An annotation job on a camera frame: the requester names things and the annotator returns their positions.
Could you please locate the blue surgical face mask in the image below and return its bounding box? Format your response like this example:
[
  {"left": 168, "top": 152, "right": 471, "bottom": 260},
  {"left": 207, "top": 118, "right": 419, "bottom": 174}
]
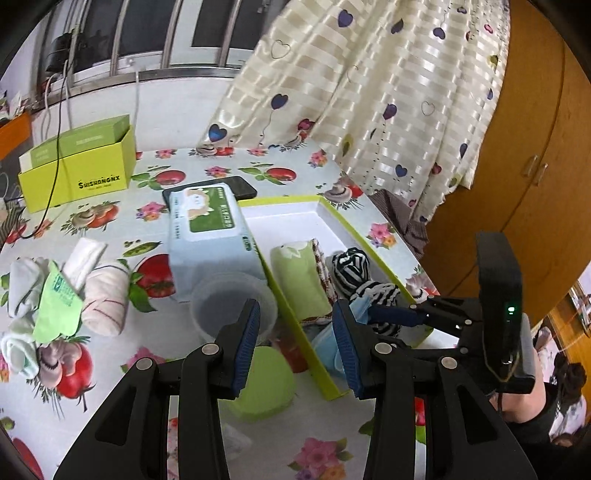
[{"left": 311, "top": 296, "right": 370, "bottom": 378}]

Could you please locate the white towel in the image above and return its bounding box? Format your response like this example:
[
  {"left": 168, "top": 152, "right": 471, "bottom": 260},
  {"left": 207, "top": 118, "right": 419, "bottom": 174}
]
[{"left": 61, "top": 238, "right": 107, "bottom": 293}]

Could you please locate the person right hand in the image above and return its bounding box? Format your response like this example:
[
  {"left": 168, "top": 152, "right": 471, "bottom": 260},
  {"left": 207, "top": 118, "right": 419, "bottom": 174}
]
[{"left": 497, "top": 347, "right": 546, "bottom": 423}]

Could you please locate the black white striped cloth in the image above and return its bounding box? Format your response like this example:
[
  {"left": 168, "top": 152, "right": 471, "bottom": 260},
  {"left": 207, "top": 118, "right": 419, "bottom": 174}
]
[{"left": 329, "top": 247, "right": 405, "bottom": 338}]

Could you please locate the dark checkered cloth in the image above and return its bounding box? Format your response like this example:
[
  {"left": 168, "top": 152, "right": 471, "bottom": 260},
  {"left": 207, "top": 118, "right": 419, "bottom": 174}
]
[{"left": 370, "top": 189, "right": 429, "bottom": 260}]

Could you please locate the green rolled towel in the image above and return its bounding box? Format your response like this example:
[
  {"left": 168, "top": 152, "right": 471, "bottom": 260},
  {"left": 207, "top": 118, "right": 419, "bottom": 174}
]
[{"left": 270, "top": 238, "right": 338, "bottom": 325}]

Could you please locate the pink white rolled sock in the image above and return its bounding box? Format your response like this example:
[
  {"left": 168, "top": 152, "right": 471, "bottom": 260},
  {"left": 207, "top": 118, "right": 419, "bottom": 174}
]
[{"left": 81, "top": 262, "right": 130, "bottom": 337}]

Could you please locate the green round lid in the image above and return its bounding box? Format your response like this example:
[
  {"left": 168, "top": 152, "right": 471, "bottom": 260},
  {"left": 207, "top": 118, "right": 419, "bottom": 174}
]
[{"left": 221, "top": 346, "right": 296, "bottom": 423}]

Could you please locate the floral tablecloth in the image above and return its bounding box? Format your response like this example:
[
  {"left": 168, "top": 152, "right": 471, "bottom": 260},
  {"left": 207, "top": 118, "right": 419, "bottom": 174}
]
[{"left": 0, "top": 140, "right": 445, "bottom": 480}]

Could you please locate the white tray box green rim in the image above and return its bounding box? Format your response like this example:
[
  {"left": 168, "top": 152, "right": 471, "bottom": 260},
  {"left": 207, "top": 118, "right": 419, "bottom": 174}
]
[{"left": 239, "top": 195, "right": 428, "bottom": 401}]

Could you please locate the green microfiber cloth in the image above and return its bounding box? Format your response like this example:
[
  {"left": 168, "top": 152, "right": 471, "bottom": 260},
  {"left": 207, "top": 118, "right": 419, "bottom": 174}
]
[{"left": 32, "top": 261, "right": 83, "bottom": 344}]

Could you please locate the wooden cabinet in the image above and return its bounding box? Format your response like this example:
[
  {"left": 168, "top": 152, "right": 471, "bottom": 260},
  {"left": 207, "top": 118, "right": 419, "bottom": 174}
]
[{"left": 422, "top": 1, "right": 590, "bottom": 324}]

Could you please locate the translucent round plastic container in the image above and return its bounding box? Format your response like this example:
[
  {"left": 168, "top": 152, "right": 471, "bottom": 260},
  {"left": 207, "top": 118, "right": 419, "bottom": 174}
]
[{"left": 189, "top": 272, "right": 279, "bottom": 345}]

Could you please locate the black smartphone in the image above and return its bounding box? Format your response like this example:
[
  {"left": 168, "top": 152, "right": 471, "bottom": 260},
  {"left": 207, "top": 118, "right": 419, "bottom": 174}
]
[{"left": 162, "top": 176, "right": 257, "bottom": 206}]

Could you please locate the wet wipes pack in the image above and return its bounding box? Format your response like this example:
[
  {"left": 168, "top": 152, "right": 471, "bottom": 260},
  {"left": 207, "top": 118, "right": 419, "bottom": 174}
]
[{"left": 168, "top": 183, "right": 266, "bottom": 302}]

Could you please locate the white sock pile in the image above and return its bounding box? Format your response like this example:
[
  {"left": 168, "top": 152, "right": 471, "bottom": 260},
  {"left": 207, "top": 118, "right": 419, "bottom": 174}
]
[{"left": 1, "top": 257, "right": 48, "bottom": 380}]

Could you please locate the cream heart pattern curtain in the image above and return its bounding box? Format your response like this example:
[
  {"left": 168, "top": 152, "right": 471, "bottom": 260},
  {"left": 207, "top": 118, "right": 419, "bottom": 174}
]
[{"left": 197, "top": 1, "right": 511, "bottom": 223}]

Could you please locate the yellow-green cardboard box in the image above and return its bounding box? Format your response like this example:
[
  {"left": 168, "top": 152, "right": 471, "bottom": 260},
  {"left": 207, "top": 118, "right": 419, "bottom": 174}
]
[{"left": 18, "top": 114, "right": 136, "bottom": 213}]

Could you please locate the orange box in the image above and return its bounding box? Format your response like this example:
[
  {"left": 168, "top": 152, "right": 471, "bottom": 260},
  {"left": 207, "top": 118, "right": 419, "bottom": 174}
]
[{"left": 0, "top": 111, "right": 31, "bottom": 160}]

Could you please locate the black cable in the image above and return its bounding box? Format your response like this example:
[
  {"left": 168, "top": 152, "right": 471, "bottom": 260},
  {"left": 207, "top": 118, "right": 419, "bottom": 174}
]
[{"left": 15, "top": 27, "right": 77, "bottom": 241}]

